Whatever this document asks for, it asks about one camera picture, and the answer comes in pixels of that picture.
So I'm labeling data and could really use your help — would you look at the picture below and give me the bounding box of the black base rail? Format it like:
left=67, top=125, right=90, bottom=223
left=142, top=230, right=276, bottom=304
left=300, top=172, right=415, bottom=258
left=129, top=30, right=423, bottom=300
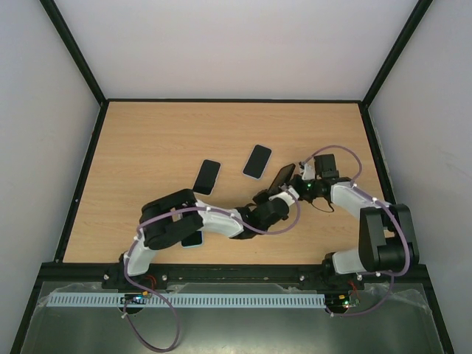
left=101, top=263, right=366, bottom=291

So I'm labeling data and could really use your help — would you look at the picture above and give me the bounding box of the metal tray sheet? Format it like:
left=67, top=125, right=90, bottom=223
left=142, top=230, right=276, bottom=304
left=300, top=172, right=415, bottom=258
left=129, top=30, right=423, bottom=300
left=22, top=283, right=443, bottom=353

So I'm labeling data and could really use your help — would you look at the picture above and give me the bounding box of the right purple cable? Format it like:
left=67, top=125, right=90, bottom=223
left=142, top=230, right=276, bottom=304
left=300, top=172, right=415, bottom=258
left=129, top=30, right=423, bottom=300
left=298, top=144, right=411, bottom=318

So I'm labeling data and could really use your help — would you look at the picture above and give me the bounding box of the white slotted cable duct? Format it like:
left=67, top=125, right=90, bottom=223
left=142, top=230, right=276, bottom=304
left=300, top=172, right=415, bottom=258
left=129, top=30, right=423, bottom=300
left=46, top=293, right=325, bottom=309

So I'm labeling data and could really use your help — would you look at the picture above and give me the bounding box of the phone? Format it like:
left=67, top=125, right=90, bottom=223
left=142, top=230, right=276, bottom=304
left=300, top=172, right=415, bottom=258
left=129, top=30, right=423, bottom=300
left=267, top=163, right=296, bottom=196
left=192, top=159, right=221, bottom=195
left=181, top=231, right=204, bottom=248
left=243, top=145, right=272, bottom=179

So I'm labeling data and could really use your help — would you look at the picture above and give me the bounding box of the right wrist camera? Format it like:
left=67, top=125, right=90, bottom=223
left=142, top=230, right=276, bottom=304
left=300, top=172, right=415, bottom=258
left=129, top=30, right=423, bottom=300
left=299, top=162, right=316, bottom=181

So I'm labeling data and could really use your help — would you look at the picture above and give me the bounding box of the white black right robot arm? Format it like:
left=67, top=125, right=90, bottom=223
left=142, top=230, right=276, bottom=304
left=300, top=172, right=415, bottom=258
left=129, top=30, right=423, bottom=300
left=291, top=154, right=420, bottom=289

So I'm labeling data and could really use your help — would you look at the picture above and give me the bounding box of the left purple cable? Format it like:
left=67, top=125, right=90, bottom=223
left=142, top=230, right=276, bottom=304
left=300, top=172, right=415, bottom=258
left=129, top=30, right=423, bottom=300
left=123, top=193, right=302, bottom=350

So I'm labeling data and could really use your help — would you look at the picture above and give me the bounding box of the purple cable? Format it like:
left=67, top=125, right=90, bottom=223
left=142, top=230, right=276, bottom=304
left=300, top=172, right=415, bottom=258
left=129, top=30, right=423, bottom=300
left=123, top=193, right=302, bottom=350
left=298, top=144, right=411, bottom=318

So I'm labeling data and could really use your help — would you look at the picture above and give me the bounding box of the black enclosure frame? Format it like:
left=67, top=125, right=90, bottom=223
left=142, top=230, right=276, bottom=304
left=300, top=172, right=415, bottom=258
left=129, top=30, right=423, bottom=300
left=10, top=0, right=454, bottom=353

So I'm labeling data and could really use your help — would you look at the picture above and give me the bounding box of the phone in dark case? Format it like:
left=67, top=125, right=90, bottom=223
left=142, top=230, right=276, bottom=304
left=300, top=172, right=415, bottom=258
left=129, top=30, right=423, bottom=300
left=192, top=159, right=221, bottom=195

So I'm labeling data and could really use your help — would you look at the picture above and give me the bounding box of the phone in light blue case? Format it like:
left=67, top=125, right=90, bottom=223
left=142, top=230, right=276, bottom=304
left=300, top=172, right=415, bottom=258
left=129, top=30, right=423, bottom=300
left=181, top=231, right=204, bottom=248

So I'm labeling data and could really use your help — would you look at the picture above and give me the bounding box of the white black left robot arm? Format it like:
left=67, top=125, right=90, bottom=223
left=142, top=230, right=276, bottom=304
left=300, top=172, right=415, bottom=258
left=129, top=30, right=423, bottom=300
left=123, top=187, right=301, bottom=277

